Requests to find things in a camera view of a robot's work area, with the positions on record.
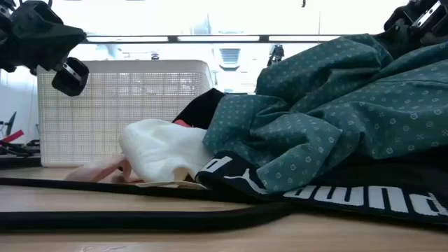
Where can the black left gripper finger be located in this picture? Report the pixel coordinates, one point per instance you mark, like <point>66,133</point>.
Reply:
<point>45,35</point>

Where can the pink sock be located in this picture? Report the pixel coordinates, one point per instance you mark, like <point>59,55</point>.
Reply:
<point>101,169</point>

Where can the thick white sock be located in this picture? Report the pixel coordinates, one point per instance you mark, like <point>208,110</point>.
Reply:
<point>157,150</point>

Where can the red cloth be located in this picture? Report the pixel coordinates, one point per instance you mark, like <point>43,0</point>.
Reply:
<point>182,123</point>

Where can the green patterned shirt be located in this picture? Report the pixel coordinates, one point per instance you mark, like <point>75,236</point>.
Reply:
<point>332,115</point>

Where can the black Puma underwear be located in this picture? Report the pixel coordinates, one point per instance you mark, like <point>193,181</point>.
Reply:
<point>238,175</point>

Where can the white perforated laundry basket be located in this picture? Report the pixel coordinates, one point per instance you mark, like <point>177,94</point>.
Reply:
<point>105,105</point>

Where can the dark tilted monitor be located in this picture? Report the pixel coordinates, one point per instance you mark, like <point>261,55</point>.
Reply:
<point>11,124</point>

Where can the black aluminium table frame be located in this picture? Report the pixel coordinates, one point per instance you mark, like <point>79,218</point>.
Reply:
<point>17,161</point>

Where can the black overhead camera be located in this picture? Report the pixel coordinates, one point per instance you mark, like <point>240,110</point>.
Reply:
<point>276,54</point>

